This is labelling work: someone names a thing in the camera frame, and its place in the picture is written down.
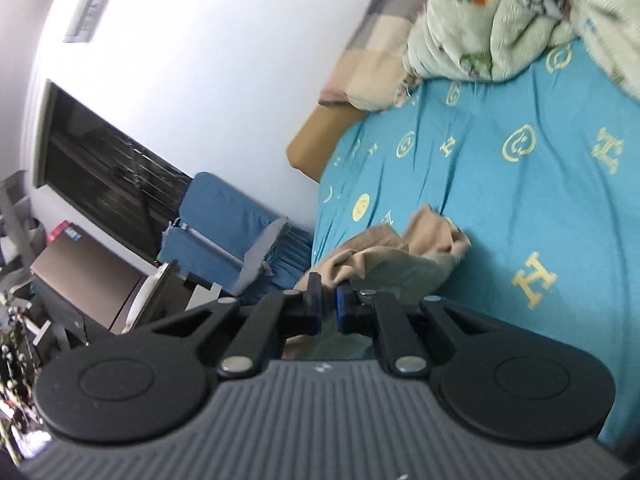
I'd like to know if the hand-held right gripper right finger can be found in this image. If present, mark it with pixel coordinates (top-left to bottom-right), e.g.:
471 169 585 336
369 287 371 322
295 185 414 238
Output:
336 282 506 378

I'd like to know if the tan t-shirt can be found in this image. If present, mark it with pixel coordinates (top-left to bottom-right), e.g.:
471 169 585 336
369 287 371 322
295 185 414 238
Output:
282 203 472 361

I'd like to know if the tan headboard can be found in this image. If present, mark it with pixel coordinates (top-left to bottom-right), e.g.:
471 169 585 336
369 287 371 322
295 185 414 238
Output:
286 105 368 184

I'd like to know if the grey cloth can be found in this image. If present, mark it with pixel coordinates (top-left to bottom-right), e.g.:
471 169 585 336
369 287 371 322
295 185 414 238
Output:
241 216 291 293

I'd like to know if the blue covered chair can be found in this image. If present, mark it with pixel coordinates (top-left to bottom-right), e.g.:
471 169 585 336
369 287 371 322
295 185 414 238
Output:
160 227 246 296
177 172 316 296

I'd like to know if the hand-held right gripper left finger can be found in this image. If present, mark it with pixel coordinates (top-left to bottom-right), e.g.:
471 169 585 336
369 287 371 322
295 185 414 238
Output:
145 272 323 378

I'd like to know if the green printed fleece blanket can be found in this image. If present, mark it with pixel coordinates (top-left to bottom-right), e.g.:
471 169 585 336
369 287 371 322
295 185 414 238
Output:
404 0 640 106

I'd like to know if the red lidded can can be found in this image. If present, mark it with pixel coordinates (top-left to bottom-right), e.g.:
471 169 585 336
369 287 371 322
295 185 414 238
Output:
47 221 82 242

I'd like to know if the plaid pillow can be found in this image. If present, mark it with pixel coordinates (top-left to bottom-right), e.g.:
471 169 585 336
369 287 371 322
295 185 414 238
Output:
320 0 436 111

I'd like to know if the brown cabinet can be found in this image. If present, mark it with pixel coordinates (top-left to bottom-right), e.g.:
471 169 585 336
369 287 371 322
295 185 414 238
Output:
30 234 151 333

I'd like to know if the white round object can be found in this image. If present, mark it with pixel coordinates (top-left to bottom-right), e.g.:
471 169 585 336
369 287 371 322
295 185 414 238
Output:
127 260 176 331

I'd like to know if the blue printed bed sheet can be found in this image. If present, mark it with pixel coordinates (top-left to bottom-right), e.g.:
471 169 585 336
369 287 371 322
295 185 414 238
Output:
312 40 640 451

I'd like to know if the dark window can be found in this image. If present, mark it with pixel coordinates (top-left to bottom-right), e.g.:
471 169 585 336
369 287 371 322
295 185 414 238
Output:
32 79 193 263

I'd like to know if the white air conditioner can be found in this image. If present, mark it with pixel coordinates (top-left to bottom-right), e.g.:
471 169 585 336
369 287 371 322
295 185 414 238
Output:
62 0 132 43

